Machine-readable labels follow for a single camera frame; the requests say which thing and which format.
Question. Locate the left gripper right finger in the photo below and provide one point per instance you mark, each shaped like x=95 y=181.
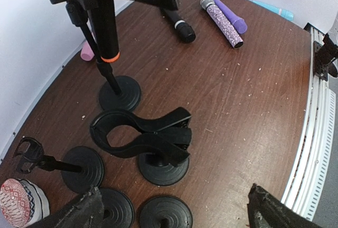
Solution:
x=265 y=210

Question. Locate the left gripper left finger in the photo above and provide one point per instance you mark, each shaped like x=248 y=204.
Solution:
x=85 y=210

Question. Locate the glitter mic silver head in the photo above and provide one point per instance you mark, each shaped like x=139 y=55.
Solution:
x=222 y=23

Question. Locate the black stand of purple mic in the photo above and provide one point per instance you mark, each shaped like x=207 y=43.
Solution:
x=118 y=209

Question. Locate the purple microphone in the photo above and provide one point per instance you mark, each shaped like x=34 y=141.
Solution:
x=237 y=22

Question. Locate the black stand of blue mic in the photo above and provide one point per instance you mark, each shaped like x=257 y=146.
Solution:
x=165 y=211

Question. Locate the light blue microphone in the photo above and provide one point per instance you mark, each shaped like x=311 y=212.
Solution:
x=279 y=11

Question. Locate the pink microphone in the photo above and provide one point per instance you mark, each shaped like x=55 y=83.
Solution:
x=86 y=53

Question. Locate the black stand of glitter mic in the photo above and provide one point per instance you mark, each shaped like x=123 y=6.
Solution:
x=161 y=147

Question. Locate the tape roll at back left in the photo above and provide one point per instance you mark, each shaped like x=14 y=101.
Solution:
x=23 y=203

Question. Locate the front aluminium rail frame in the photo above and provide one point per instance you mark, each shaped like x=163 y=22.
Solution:
x=305 y=184

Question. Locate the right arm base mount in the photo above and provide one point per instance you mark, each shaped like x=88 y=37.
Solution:
x=324 y=56

